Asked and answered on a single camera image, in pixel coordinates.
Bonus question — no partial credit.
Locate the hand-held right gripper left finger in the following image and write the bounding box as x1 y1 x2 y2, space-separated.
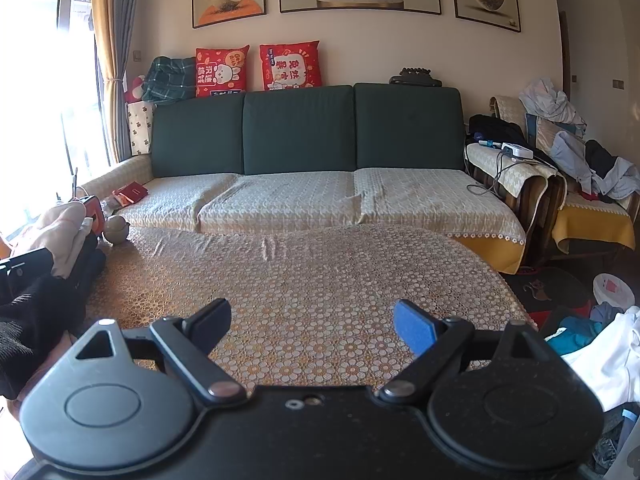
75 299 248 407

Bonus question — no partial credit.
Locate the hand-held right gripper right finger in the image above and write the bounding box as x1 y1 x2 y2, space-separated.
376 300 567 404

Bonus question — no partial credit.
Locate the beige folded garment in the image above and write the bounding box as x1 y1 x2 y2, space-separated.
10 202 96 278

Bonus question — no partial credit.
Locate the black knit garment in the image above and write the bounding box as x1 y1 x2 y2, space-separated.
0 274 76 401

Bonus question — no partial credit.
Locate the navy folded garment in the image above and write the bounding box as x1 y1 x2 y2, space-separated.
52 237 108 311

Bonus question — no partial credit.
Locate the red box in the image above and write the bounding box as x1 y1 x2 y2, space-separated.
82 195 107 241

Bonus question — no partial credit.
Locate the pink garment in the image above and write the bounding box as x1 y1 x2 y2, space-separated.
0 332 76 461

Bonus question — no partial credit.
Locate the red booklet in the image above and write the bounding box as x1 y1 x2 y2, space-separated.
112 184 150 206

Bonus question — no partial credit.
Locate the black red-rimmed floor cushion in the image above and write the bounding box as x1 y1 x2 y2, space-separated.
512 266 593 328

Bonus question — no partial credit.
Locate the teal cloth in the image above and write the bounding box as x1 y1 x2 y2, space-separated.
547 316 608 356

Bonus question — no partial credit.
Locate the wooden armchair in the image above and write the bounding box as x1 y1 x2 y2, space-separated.
467 95 640 271

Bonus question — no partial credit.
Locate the window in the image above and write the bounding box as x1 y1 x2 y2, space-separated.
0 0 108 241

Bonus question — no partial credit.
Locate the cream armchair arm cover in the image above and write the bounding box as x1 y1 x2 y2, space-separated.
465 142 558 198

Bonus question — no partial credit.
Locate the purple cloth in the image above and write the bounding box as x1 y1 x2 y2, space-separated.
590 302 623 326

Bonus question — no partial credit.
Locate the white cloth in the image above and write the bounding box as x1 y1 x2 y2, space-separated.
562 307 640 411

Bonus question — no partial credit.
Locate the red white plush toy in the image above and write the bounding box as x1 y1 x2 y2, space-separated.
123 74 147 106

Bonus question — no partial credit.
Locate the white bucket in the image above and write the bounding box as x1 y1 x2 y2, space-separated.
592 273 637 308

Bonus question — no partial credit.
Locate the black bag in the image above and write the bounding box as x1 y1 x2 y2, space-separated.
467 114 528 148

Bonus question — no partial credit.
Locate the light blue shirt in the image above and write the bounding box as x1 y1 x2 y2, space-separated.
551 131 640 201

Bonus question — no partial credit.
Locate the plaid green cushion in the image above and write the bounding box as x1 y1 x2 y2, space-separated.
141 56 197 106

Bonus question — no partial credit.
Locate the gold curtain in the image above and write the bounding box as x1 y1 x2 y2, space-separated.
91 0 132 167

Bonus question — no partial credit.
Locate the dark wooden ornament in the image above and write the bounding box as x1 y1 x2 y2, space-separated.
390 66 443 88

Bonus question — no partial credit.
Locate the red rabbit print pillow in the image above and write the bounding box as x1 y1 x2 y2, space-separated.
195 45 250 98

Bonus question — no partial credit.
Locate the pale blue white shirt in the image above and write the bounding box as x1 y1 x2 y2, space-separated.
519 77 587 136

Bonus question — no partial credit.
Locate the red printed pillow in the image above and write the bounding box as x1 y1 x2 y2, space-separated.
259 40 321 93

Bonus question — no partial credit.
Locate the grey curtain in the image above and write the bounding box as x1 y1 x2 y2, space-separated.
114 0 144 91

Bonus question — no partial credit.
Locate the grey cable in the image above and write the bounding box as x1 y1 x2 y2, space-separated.
467 147 506 196

